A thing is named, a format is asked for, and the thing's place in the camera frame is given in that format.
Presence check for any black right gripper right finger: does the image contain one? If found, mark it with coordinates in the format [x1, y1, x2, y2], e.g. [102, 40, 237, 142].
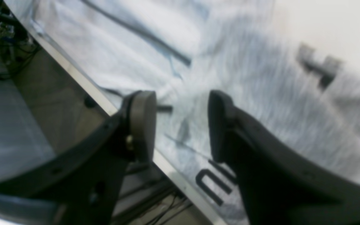
[208, 90, 360, 225]

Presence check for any aluminium table frame rail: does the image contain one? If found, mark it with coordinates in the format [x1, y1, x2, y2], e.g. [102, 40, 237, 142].
[5, 0, 226, 225]

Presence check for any grey T-shirt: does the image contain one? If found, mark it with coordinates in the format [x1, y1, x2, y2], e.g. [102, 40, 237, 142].
[5, 0, 360, 225]

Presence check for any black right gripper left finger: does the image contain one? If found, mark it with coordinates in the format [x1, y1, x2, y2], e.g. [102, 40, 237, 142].
[0, 91, 157, 225]

